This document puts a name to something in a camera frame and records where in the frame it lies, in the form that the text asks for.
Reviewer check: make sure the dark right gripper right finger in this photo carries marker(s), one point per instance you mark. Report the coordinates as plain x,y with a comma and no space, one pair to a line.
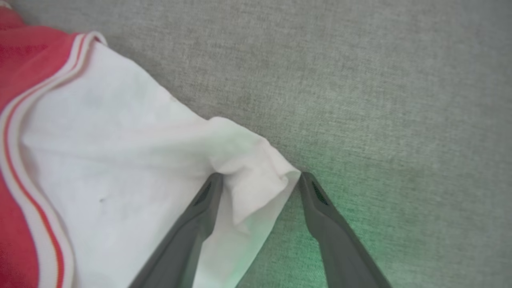
340,248

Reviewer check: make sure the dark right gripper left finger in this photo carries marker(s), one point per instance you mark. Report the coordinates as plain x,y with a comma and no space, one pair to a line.
188,244

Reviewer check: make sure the red white basketball jersey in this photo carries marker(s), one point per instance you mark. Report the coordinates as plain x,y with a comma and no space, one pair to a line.
120,160

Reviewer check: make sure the grey fabric sofa cushion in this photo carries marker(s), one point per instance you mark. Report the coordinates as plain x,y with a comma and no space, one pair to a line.
380,100

